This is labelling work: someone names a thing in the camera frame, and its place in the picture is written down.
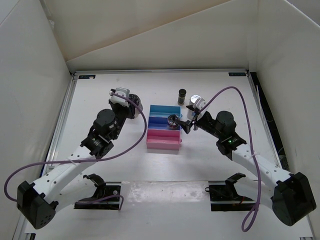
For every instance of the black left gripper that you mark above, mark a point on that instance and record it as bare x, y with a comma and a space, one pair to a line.
132, 107

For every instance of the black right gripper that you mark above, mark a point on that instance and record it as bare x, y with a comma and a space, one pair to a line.
186, 125

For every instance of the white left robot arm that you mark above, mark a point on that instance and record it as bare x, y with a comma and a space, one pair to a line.
36, 200

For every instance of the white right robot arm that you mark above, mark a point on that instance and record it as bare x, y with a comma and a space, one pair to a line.
288, 195

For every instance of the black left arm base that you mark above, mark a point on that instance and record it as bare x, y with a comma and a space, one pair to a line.
107, 195

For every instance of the light blue tray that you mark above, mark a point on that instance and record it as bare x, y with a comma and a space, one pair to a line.
163, 111

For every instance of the small black-cap spice bottle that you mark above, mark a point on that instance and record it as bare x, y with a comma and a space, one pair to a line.
181, 96

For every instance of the dark blue tray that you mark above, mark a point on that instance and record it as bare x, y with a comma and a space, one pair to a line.
160, 123

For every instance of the pink tray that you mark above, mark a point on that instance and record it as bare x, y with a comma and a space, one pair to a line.
163, 139

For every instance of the dark table label left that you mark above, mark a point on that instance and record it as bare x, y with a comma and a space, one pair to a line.
86, 77

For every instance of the dark table label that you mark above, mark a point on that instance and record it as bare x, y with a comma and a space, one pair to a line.
237, 74
86, 77

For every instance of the dark table label right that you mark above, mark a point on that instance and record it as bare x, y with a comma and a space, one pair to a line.
237, 74

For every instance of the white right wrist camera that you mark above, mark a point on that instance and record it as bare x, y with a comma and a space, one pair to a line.
199, 104

